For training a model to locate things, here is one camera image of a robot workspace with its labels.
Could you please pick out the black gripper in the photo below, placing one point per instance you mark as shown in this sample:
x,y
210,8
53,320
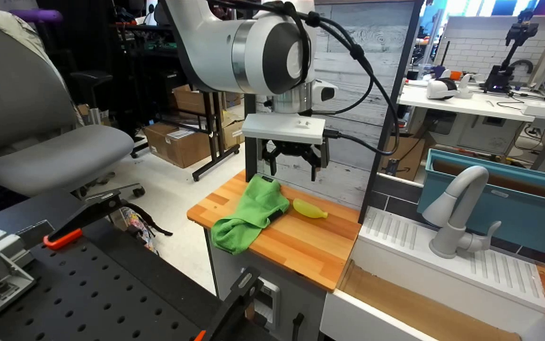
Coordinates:
x,y
311,154

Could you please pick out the green towel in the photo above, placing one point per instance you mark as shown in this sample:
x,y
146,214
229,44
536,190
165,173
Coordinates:
x,y
259,205

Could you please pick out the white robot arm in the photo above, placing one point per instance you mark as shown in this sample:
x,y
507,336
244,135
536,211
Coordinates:
x,y
265,55

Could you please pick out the yellow toy banana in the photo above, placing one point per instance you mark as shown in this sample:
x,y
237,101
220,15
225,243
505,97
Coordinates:
x,y
307,209

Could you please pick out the wooden toy kitchen counter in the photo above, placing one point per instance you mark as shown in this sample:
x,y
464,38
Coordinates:
x,y
314,249

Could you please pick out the cardboard box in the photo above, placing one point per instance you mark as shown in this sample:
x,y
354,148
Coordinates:
x,y
174,144

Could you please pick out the grey plank backdrop panel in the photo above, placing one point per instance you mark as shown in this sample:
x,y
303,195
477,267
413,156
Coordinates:
x,y
384,29

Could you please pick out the grey toy faucet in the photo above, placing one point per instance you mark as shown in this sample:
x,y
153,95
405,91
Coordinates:
x,y
451,213

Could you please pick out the white toy sink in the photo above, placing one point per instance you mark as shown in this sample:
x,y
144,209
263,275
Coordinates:
x,y
398,288

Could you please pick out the orange black clamp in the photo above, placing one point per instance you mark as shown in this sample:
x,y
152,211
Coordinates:
x,y
72,230

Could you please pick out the black perforated mounting board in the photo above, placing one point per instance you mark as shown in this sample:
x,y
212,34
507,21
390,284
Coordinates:
x,y
104,290

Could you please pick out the white background desk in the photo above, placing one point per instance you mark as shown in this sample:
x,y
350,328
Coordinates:
x,y
415,93

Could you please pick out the teal storage bin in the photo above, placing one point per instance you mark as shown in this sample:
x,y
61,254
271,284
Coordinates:
x,y
513,195

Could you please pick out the grey office chair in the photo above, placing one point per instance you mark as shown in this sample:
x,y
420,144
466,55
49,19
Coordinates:
x,y
42,144

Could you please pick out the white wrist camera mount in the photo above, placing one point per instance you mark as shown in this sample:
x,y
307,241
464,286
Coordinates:
x,y
284,127

